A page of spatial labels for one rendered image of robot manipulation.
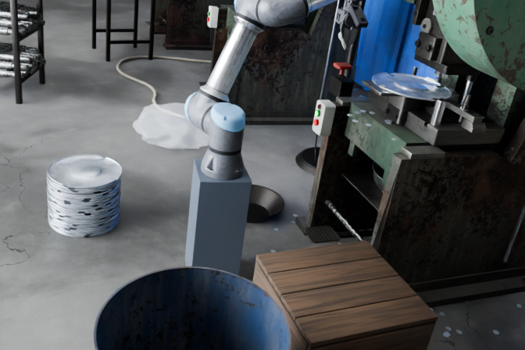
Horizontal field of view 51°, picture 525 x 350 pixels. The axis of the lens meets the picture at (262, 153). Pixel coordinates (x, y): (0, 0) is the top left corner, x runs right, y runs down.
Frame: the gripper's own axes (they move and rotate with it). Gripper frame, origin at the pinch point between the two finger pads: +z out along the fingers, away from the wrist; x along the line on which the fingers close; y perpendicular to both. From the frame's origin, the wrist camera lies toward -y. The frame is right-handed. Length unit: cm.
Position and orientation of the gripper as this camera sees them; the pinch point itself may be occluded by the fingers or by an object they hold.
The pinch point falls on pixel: (347, 47)
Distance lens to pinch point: 229.9
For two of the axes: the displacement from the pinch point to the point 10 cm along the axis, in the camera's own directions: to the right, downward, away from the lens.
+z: -1.3, 9.0, 4.2
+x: -9.3, 0.4, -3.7
